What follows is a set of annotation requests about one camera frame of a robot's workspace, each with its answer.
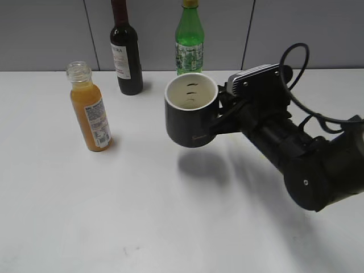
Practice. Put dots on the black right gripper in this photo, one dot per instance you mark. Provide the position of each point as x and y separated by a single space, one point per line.
260 113

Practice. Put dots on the black mug white interior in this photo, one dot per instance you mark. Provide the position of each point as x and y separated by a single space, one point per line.
191 105

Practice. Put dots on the orange juice bottle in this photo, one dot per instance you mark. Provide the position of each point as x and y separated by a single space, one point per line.
87 102

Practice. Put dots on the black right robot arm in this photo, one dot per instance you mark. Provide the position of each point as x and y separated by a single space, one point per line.
317 172

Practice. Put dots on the green soda bottle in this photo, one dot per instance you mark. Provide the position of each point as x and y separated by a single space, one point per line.
189 40

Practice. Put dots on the dark red wine bottle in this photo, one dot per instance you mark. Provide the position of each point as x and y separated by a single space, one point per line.
124 47

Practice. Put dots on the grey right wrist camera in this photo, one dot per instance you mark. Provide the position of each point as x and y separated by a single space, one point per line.
241 81

